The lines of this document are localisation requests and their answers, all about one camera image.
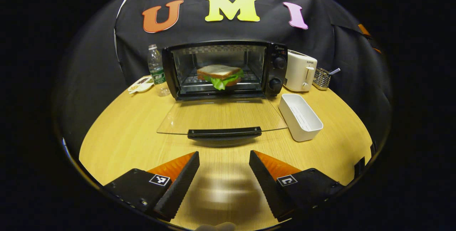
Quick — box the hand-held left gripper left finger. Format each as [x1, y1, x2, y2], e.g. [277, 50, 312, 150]
[103, 151, 200, 221]

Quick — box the small white snack dish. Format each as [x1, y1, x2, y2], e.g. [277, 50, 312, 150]
[128, 75, 154, 94]

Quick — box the black electric oven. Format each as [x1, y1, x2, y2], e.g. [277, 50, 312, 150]
[157, 40, 288, 148]

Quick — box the lettuce sandwich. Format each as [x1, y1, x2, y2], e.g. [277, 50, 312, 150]
[197, 64, 245, 91]

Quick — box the clear plastic water bottle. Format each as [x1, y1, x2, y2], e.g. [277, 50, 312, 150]
[147, 44, 171, 97]

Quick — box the metal wire rack holder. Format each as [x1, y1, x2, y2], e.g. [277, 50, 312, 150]
[312, 67, 332, 91]

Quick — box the white toaster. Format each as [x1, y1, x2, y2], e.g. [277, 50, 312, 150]
[284, 49, 317, 92]

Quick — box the dark table edge clip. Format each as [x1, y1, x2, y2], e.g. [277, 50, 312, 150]
[354, 157, 366, 179]

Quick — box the white rectangular plastic tray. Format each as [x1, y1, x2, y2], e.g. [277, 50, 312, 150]
[278, 93, 324, 142]

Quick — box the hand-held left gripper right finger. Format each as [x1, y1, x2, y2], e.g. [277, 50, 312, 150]
[249, 150, 345, 222]

